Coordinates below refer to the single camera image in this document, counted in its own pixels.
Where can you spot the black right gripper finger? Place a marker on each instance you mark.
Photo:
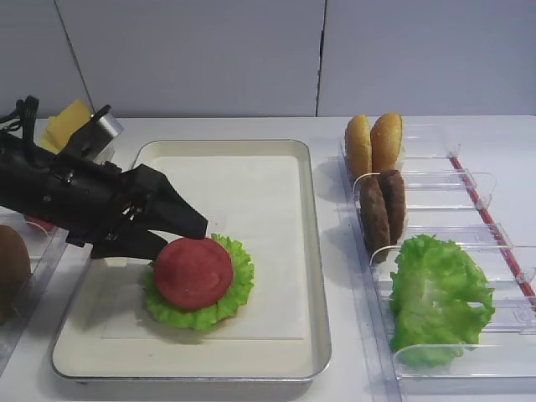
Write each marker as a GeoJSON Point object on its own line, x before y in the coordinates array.
{"type": "Point", "coordinates": [129, 243]}

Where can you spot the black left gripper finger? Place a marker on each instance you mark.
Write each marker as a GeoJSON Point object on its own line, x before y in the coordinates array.
{"type": "Point", "coordinates": [163, 208]}

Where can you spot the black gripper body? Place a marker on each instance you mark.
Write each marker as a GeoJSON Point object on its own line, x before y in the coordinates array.
{"type": "Point", "coordinates": [90, 201]}

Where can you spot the red tomato slice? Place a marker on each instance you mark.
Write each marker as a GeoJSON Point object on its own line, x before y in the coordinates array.
{"type": "Point", "coordinates": [193, 274]}
{"type": "Point", "coordinates": [40, 223]}

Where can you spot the rear pale cheese slice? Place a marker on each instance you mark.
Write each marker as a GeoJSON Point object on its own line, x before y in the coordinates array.
{"type": "Point", "coordinates": [48, 140]}

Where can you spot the green lettuce leaf on tray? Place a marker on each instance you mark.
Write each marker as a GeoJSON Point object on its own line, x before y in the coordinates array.
{"type": "Point", "coordinates": [206, 318]}

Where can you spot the left brown meat patty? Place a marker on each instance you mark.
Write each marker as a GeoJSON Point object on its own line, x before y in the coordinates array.
{"type": "Point", "coordinates": [374, 218]}

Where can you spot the brown meat patty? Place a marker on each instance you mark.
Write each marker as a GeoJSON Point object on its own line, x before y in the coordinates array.
{"type": "Point", "coordinates": [374, 218]}
{"type": "Point", "coordinates": [392, 186]}

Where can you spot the right brown meat patty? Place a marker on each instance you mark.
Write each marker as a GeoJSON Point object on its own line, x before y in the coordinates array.
{"type": "Point", "coordinates": [392, 186]}

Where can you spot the green lettuce leaf in rack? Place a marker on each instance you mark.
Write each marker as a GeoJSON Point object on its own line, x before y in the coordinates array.
{"type": "Point", "coordinates": [440, 300]}

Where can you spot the clear plastic rack left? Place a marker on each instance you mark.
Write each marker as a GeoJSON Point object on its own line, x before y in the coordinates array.
{"type": "Point", "coordinates": [45, 248]}

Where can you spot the clear plastic rack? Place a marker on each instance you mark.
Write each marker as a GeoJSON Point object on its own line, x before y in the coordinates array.
{"type": "Point", "coordinates": [451, 203]}
{"type": "Point", "coordinates": [45, 248]}

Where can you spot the white paper liner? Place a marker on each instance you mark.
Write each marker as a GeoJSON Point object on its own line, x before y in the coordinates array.
{"type": "Point", "coordinates": [257, 201]}

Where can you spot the brown bun at left edge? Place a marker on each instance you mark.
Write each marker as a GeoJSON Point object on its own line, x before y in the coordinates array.
{"type": "Point", "coordinates": [15, 269]}

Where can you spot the cream metal tray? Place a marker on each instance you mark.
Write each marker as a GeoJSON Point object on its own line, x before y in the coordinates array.
{"type": "Point", "coordinates": [81, 353]}

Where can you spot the left bun half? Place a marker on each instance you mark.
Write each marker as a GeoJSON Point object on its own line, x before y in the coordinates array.
{"type": "Point", "coordinates": [358, 146]}

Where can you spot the bun half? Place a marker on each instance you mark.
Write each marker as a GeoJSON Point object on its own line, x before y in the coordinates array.
{"type": "Point", "coordinates": [386, 137]}
{"type": "Point", "coordinates": [358, 146]}

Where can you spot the right bun half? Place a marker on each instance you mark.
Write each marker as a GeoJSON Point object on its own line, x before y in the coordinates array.
{"type": "Point", "coordinates": [386, 137]}

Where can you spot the clear plastic rack right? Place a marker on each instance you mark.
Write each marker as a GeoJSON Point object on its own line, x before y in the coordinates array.
{"type": "Point", "coordinates": [451, 203]}

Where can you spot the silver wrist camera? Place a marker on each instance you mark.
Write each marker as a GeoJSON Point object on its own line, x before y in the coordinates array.
{"type": "Point", "coordinates": [93, 141]}

